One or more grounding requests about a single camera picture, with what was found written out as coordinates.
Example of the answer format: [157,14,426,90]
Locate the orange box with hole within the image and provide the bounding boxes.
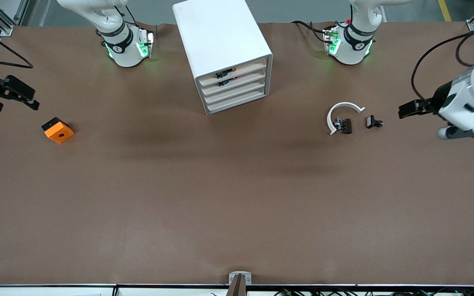
[41,117,75,144]

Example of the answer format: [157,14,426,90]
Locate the dark brown connector block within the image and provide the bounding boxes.
[334,118,353,135]

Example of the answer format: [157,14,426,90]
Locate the white curved plastic arc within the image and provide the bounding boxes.
[327,102,365,136]

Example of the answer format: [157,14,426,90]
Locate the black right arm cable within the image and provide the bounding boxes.
[0,21,34,69]

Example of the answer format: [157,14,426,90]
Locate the black base cable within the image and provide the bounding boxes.
[291,21,333,44]

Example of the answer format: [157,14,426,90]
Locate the grey metal bracket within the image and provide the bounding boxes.
[228,271,252,286]

